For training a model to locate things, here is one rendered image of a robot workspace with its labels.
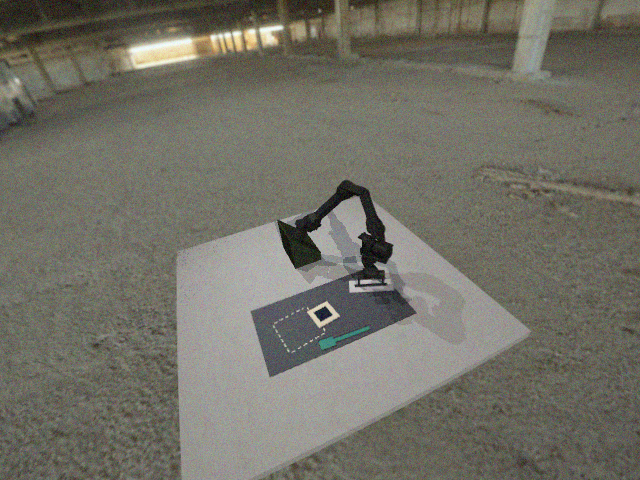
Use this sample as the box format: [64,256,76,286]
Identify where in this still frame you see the teal flat trowel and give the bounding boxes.
[318,326,370,350]

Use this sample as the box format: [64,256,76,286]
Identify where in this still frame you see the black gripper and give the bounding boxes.
[360,247,379,279]

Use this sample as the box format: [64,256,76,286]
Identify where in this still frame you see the dark grey mat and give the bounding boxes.
[251,272,417,377]

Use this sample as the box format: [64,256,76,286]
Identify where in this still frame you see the beige square tile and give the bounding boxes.
[307,301,340,328]

